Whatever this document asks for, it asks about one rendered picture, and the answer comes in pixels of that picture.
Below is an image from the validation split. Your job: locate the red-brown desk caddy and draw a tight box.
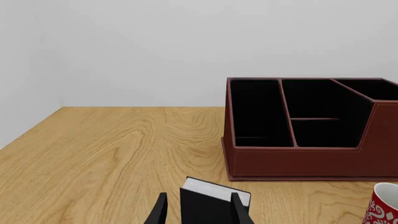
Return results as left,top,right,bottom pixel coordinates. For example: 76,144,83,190
221,77,398,182

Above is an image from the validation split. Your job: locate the red mug with white pattern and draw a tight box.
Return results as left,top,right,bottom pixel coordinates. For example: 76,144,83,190
362,182,398,224

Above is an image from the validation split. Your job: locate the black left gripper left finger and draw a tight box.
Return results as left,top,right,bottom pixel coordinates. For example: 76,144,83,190
142,192,169,224

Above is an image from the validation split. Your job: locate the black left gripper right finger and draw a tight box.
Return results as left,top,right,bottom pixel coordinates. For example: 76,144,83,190
230,192,255,224

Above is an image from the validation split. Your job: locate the black book with white pages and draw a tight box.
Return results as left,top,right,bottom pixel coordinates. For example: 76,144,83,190
179,176,251,224

